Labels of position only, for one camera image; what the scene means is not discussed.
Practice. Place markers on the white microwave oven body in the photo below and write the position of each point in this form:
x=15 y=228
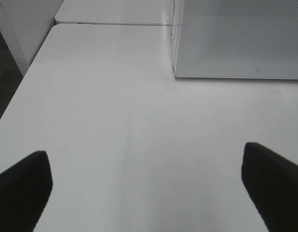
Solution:
x=175 y=26

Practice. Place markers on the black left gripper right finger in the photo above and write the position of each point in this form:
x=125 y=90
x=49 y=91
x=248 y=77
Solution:
x=272 y=184

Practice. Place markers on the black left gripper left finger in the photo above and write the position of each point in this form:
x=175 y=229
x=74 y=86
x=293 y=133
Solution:
x=25 y=188

